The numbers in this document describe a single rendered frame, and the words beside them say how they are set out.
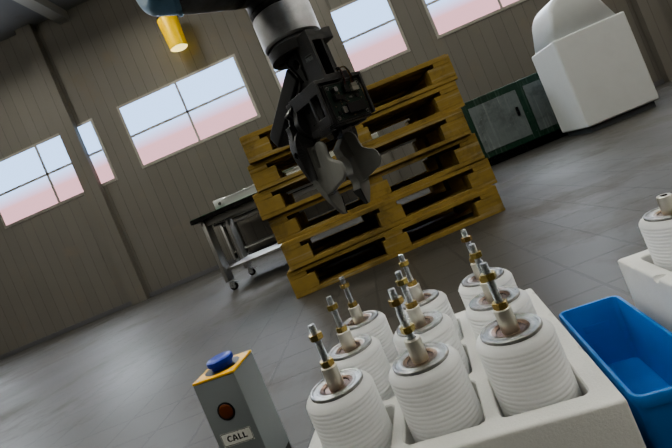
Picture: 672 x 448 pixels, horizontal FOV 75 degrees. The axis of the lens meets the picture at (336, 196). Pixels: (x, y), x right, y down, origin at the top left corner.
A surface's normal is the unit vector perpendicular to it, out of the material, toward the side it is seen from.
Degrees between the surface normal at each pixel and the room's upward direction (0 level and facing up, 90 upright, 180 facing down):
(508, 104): 90
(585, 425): 90
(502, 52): 90
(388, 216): 90
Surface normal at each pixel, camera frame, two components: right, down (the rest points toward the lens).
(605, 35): -0.08, 0.05
